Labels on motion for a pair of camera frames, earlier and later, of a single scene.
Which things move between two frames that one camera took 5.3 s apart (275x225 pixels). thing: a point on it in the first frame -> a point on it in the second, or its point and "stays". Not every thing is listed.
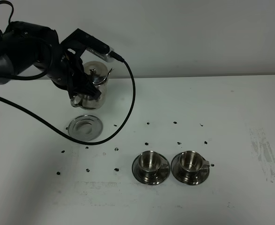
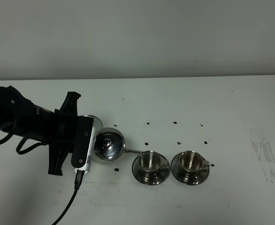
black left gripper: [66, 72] -> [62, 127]
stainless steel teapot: [98, 74] -> [109, 145]
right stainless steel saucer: [178, 175] stays
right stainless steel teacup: [191, 162] stays
